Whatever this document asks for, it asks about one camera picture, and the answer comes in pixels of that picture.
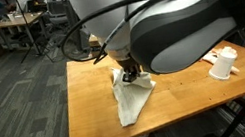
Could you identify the grey office chair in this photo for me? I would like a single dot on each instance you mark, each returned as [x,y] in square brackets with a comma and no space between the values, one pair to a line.
[57,12]

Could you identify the white towel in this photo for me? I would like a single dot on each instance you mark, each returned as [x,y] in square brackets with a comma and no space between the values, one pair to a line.
[131,100]

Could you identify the white paper cup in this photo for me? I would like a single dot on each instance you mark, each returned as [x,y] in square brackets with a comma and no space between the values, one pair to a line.
[223,66]

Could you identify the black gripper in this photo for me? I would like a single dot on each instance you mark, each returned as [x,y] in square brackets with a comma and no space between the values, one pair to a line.
[128,65]

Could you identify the black tripod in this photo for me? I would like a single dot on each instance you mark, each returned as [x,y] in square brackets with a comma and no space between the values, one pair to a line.
[27,19]

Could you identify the black table frame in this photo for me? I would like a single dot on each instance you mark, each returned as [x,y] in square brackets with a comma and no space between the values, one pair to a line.
[237,122]

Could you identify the small cardboard box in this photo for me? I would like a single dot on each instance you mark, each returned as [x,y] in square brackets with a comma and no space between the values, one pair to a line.
[93,41]

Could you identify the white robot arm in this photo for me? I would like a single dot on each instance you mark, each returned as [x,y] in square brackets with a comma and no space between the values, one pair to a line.
[171,19]

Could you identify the small white desk cup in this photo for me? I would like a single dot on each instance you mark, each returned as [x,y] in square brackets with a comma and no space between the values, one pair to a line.
[11,17]

